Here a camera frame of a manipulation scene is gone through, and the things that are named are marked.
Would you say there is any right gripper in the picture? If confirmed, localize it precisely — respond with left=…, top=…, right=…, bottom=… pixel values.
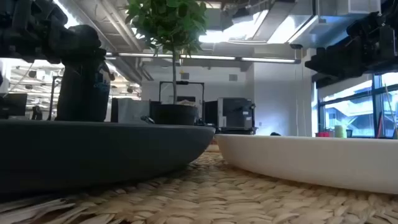
left=305, top=0, right=398, bottom=78

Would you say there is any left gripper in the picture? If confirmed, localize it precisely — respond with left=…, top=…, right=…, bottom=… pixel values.
left=0, top=0, right=108, bottom=63

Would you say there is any linear ceiling light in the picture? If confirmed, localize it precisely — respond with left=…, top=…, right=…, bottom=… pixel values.
left=105, top=52, right=180, bottom=59
left=180, top=54, right=237, bottom=62
left=239, top=56, right=297, bottom=64

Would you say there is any light green cylinder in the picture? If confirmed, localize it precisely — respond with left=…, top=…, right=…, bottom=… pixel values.
left=334, top=124, right=347, bottom=139

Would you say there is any grey box cabinet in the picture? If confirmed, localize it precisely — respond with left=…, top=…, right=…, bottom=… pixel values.
left=111, top=98, right=152, bottom=124

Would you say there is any green plant in black pot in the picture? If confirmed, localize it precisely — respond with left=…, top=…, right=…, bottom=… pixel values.
left=126, top=0, right=208, bottom=126

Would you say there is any black computer monitor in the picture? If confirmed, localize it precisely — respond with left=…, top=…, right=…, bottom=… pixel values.
left=0, top=92, right=28, bottom=119

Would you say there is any white round plate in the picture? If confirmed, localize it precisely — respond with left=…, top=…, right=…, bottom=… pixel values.
left=215, top=133, right=398, bottom=195

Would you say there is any black round plate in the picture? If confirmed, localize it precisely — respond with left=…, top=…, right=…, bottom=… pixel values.
left=0, top=119, right=216, bottom=200

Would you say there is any grey printer cabinet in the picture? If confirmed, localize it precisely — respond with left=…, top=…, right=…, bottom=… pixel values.
left=216, top=96, right=257, bottom=135

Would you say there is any silver air duct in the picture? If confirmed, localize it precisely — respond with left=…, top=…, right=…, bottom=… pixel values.
left=267, top=0, right=382, bottom=47

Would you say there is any black rolling frame stand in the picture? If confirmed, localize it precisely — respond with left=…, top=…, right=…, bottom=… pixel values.
left=159, top=80, right=205, bottom=108

